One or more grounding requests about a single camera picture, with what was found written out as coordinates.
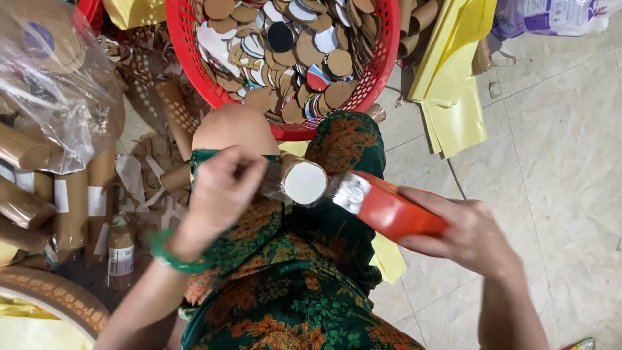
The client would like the person's green floral clothing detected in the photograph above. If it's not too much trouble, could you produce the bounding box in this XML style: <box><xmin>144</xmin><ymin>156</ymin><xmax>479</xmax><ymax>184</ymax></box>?
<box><xmin>181</xmin><ymin>111</ymin><xmax>426</xmax><ymax>350</ymax></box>

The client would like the stack of yellow paper sheets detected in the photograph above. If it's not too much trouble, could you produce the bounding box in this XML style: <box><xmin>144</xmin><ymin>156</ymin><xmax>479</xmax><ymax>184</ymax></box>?
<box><xmin>407</xmin><ymin>0</ymin><xmax>499</xmax><ymax>159</ymax></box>

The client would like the person's right hand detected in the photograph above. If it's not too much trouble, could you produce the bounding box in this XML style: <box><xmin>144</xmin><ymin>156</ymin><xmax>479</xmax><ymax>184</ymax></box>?
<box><xmin>396</xmin><ymin>186</ymin><xmax>522</xmax><ymax>279</ymax></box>

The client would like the green jade bangle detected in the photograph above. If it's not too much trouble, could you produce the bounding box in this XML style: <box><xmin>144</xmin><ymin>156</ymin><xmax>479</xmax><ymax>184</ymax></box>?
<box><xmin>150</xmin><ymin>229</ymin><xmax>213</xmax><ymax>274</ymax></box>

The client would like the brown cardboard tube with white cap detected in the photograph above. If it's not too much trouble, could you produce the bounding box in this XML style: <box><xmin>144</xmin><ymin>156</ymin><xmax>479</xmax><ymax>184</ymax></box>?
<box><xmin>258</xmin><ymin>154</ymin><xmax>329</xmax><ymax>207</ymax></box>

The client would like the heap of round cardboard discs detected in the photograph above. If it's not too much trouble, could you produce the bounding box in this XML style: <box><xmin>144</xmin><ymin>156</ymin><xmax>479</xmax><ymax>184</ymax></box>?
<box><xmin>192</xmin><ymin>0</ymin><xmax>378</xmax><ymax>125</ymax></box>

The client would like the woven brown basket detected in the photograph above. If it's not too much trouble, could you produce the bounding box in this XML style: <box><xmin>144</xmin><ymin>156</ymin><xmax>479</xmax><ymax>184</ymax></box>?
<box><xmin>0</xmin><ymin>266</ymin><xmax>111</xmax><ymax>341</ymax></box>

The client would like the person's left hand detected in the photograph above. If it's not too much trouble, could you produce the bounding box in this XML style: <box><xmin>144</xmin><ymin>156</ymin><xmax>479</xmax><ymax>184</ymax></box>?
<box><xmin>176</xmin><ymin>145</ymin><xmax>269</xmax><ymax>258</ymax></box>

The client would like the white purple plastic package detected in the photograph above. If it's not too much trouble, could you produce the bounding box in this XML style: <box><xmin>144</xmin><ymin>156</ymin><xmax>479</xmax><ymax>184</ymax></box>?
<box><xmin>491</xmin><ymin>0</ymin><xmax>622</xmax><ymax>39</ymax></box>

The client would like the heap of cardboard scraps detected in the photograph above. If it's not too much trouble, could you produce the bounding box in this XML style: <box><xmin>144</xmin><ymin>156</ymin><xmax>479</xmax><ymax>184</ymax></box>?
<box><xmin>97</xmin><ymin>29</ymin><xmax>214</xmax><ymax>229</ymax></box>

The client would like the yellow paper sheet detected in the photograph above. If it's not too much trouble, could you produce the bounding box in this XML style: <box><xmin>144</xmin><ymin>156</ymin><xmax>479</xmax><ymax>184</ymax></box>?
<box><xmin>368</xmin><ymin>232</ymin><xmax>408</xmax><ymax>286</ymax></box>

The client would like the brown glass bottle white label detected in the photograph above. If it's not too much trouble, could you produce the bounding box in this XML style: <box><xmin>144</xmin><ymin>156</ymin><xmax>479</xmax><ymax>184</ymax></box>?
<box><xmin>106</xmin><ymin>214</ymin><xmax>136</xmax><ymax>292</ymax></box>

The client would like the clear plastic bag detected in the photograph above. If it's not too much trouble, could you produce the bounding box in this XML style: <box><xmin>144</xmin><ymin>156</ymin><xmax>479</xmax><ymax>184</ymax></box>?
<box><xmin>0</xmin><ymin>0</ymin><xmax>128</xmax><ymax>176</ymax></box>

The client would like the red plastic basket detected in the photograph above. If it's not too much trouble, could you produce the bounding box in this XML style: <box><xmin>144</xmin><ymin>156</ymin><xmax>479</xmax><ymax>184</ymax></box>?
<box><xmin>165</xmin><ymin>0</ymin><xmax>401</xmax><ymax>142</ymax></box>

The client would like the person's bare knee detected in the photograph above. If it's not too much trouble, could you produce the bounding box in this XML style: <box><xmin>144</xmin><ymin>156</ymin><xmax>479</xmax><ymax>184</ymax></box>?
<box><xmin>191</xmin><ymin>103</ymin><xmax>281</xmax><ymax>157</ymax></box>

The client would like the red tape dispenser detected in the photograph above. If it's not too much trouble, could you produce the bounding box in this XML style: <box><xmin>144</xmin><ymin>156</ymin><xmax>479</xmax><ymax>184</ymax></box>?
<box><xmin>332</xmin><ymin>169</ymin><xmax>450</xmax><ymax>244</ymax></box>

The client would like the pile of brown cardboard tubes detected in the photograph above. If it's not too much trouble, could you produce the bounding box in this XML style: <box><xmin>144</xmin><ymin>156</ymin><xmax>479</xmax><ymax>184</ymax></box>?
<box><xmin>0</xmin><ymin>80</ymin><xmax>195</xmax><ymax>270</ymax></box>

